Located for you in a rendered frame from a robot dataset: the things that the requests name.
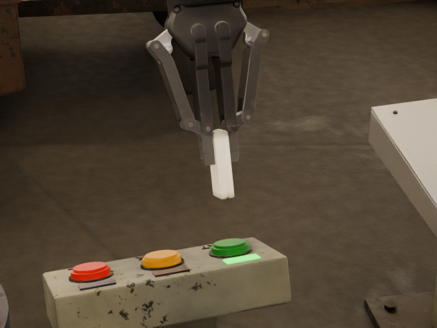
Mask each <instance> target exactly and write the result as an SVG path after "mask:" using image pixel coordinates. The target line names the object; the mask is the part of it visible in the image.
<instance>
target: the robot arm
mask: <svg viewBox="0 0 437 328"><path fill-rule="evenodd" d="M166 1H167V8H168V16H167V19H166V22H165V31H163V32H162V33H161V34H160V35H159V36H158V37H157V38H155V39H154V40H152V41H149V42H147V43H146V50H147V51H148V53H149V54H150V55H151V56H152V57H153V59H154V60H155V61H156V62H157V64H158V67H159V70H160V73H161V75H162V78H163V81H164V84H165V87H166V90H167V92H168V95H169V98H170V101H171V104H172V106H173V109H174V112H175V115H176V118H177V120H178V124H179V126H180V128H182V129H185V130H189V131H193V132H195V133H196V134H197V135H198V141H199V147H200V159H201V161H202V163H203V165H210V167H211V179H212V186H213V195H215V196H216V197H218V198H220V199H226V198H233V197H234V189H233V176H232V164H231V162H234V161H238V159H239V148H238V141H237V131H238V130H239V128H240V127H241V126H243V125H244V124H246V123H250V122H251V121H252V120H253V117H254V108H255V102H256V92H257V87H258V77H259V67H260V62H261V52H262V51H263V48H264V47H265V44H266V42H267V40H268V38H269V32H268V30H266V29H259V28H257V27H255V26H253V25H252V24H250V23H248V22H247V18H246V14H245V13H244V12H243V10H242V8H241V0H166ZM242 33H243V43H244V45H246V46H245V49H244V52H243V61H242V66H241V76H240V82H239V92H238V97H237V107H236V108H235V95H234V89H233V76H232V50H233V49H234V47H235V45H236V43H237V41H238V39H239V37H240V36H241V34H242ZM171 40H173V41H174V43H175V44H176V45H177V46H178V47H179V48H180V50H182V52H183V53H184V54H185V55H186V56H187V58H188V64H189V68H190V71H191V84H192V96H193V103H194V115H195V119H194V117H193V114H192V111H191V108H190V105H189V102H188V99H187V97H186V94H185V91H184V88H183V85H182V83H181V79H180V77H179V74H178V71H177V68H176V65H175V62H174V60H173V58H172V56H171V52H172V50H173V49H172V45H171ZM208 57H211V60H212V64H213V67H214V73H215V84H216V92H217V103H218V115H219V122H220V127H221V128H222V129H221V130H220V129H217V130H213V118H212V111H211V98H210V91H209V79H208V72H207V67H208Z"/></svg>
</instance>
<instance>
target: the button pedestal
mask: <svg viewBox="0 0 437 328"><path fill-rule="evenodd" d="M245 241H247V242H248V244H249V250H248V251H247V252H244V253H241V254H235V255H228V256H220V255H215V254H213V253H212V251H211V246H212V245H214V244H210V245H203V246H198V247H191V248H187V249H180V250H176V251H177V252H178V253H180V255H181V262H180V263H178V264H175V265H173V266H167V267H145V266H143V262H142V259H143V258H144V257H145V256H138V257H134V258H126V259H122V260H115V261H111V262H105V263H106V264H107V265H109V266H110V270H111V273H110V274H109V275H107V276H105V277H102V278H99V279H93V280H73V279H72V278H71V272H70V271H71V270H73V268H69V269H62V270H58V271H50V272H46V273H44V274H43V275H42V280H43V285H44V294H45V300H46V309H47V316H48V318H49V320H50V322H51V325H52V327H53V328H217V316H223V315H227V314H233V313H237V312H244V311H247V310H254V309H257V308H264V307H270V306H274V305H281V304H284V303H289V302H291V289H290V282H289V269H288V261H287V257H286V256H284V255H283V254H281V253H279V252H278V251H276V250H274V249H272V248H271V247H269V246H268V245H266V244H264V243H262V242H260V241H259V240H257V239H256V238H245ZM249 254H257V255H258V256H260V259H255V260H249V261H244V262H238V263H233V264H226V263H225V262H223V259H227V258H234V257H238V256H245V255H249ZM183 266H187V267H188V268H189V269H190V271H186V272H182V273H175V274H171V275H164V276H160V277H155V276H154V275H153V274H152V272H153V271H160V270H164V269H172V268H175V267H183ZM109 279H114V280H115V281H116V284H113V285H109V286H102V287H98V288H91V289H87V290H80V289H79V287H78V285H79V284H86V283H91V282H97V281H102V280H109Z"/></svg>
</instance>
